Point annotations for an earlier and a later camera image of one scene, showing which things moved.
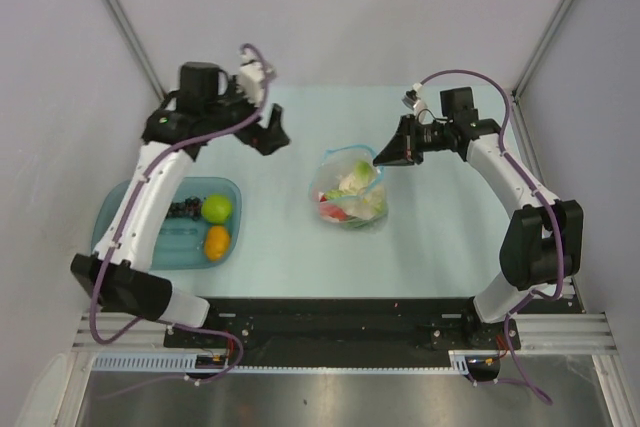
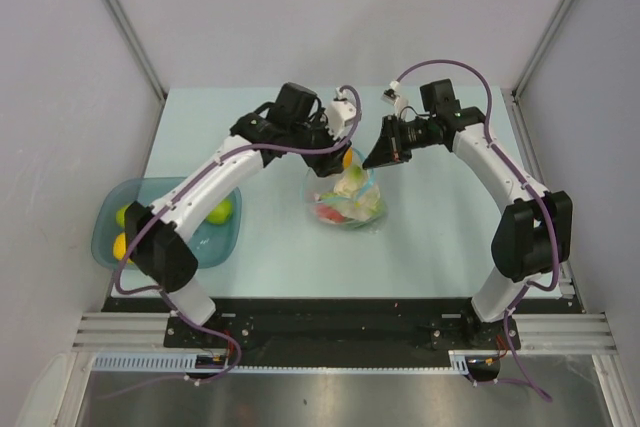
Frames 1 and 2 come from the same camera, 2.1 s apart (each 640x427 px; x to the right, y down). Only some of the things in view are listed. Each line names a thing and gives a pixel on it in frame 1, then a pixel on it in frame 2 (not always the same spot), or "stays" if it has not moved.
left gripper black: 266,140 -> 326,163
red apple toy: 333,212 stays
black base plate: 344,331 stays
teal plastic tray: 179,243 stays
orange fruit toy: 217,243 -> 348,157
